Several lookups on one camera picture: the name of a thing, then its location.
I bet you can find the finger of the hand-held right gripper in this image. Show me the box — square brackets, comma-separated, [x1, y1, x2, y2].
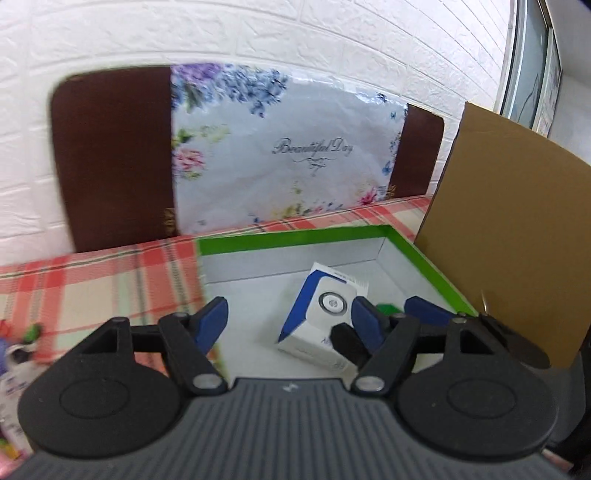
[405, 296, 551, 369]
[329, 322, 371, 370]

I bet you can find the white and blue carton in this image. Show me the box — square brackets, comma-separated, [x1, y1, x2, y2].
[277, 262, 371, 376]

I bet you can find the brown cardboard sheet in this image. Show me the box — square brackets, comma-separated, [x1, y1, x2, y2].
[414, 102, 591, 368]

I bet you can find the window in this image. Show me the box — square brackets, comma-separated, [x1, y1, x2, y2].
[500, 0, 565, 139]

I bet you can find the dark brown board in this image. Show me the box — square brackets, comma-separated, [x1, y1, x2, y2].
[50, 66, 445, 254]

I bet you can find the green cardboard box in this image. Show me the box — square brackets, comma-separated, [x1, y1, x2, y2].
[196, 224, 478, 377]

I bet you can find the plaid tablecloth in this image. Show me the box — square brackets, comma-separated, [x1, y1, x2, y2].
[0, 195, 437, 370]

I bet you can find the floral plastic bag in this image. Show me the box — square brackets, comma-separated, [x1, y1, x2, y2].
[170, 63, 409, 235]

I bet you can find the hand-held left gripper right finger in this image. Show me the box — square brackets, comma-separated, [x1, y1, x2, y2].
[350, 296, 515, 397]

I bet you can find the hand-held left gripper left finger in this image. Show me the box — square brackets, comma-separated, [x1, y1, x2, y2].
[69, 296, 230, 396]

